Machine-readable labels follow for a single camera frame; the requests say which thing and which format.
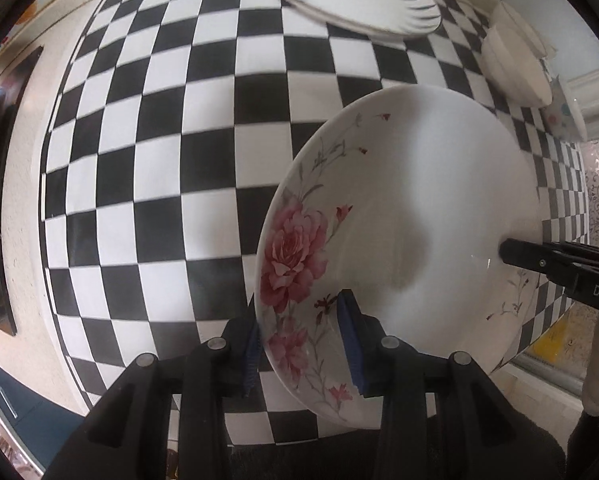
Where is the small dotted white cup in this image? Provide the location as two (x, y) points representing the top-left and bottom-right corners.
(544, 75), (587, 143)

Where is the white pink floral plate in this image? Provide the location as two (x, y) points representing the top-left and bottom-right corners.
(254, 85), (550, 431)

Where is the black white checkered mat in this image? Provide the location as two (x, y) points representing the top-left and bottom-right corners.
(40, 0), (591, 447)

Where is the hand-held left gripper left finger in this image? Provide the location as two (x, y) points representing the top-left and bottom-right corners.
(44, 305), (263, 480)

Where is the person's right forearm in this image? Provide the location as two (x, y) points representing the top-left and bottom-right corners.
(568, 402), (599, 480)

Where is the white bowl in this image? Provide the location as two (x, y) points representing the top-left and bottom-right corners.
(489, 0), (556, 57)
(481, 25), (553, 107)

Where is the blue cabinet door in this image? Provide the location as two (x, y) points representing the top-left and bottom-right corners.
(0, 350), (83, 463)

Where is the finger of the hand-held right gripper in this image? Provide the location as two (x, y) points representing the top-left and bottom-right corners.
(499, 237), (587, 281)

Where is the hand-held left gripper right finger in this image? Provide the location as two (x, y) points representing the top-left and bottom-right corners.
(335, 288), (566, 480)

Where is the yellow object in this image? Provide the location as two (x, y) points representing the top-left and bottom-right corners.
(533, 321), (581, 377)

